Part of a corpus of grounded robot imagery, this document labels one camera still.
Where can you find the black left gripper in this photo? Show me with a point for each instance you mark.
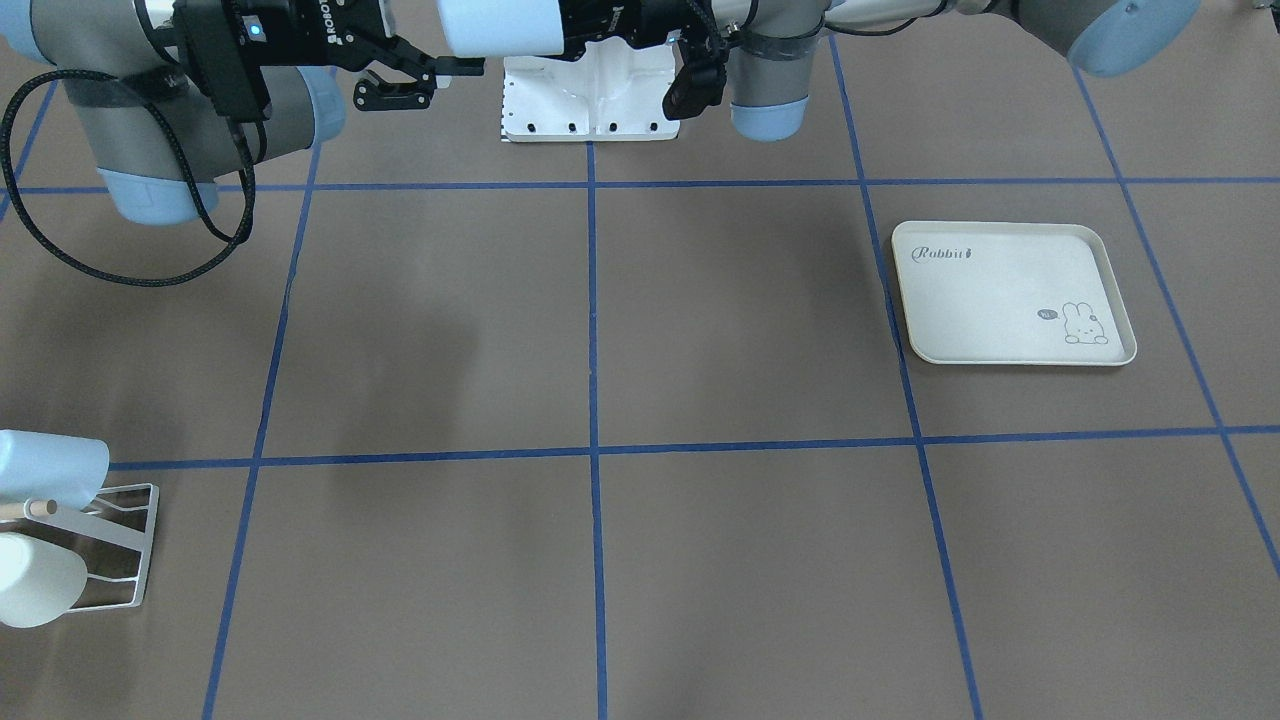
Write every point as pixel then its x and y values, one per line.
pixel 612 22

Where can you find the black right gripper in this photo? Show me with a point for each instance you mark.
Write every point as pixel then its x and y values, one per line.
pixel 303 33

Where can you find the light blue plastic cup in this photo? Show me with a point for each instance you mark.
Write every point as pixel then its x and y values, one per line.
pixel 67 470

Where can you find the pale green plastic cup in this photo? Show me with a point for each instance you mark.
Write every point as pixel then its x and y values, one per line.
pixel 40 581

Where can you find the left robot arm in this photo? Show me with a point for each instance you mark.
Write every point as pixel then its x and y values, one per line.
pixel 759 56

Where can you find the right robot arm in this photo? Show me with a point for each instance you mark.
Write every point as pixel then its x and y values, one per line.
pixel 174 95

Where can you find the cream plastic tray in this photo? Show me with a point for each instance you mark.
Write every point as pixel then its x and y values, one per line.
pixel 1015 294

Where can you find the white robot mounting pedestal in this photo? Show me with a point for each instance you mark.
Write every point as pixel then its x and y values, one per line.
pixel 613 93

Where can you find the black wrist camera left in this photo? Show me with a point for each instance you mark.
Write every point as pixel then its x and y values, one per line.
pixel 699 82

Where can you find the white wire cup rack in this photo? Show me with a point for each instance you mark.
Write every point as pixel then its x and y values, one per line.
pixel 115 536

